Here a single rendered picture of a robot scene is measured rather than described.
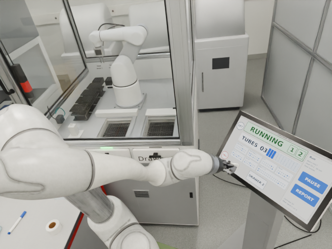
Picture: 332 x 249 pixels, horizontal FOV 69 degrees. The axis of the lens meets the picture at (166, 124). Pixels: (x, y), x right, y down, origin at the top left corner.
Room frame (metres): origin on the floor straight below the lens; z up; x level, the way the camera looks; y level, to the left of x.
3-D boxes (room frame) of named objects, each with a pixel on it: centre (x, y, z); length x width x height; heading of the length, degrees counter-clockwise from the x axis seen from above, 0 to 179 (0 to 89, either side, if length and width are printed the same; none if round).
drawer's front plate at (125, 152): (1.15, 0.39, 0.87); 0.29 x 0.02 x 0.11; 79
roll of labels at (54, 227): (0.76, 0.67, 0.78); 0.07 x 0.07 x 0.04
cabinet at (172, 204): (1.62, 0.25, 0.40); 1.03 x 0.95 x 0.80; 79
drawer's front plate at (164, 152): (1.09, 0.09, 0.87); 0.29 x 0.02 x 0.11; 79
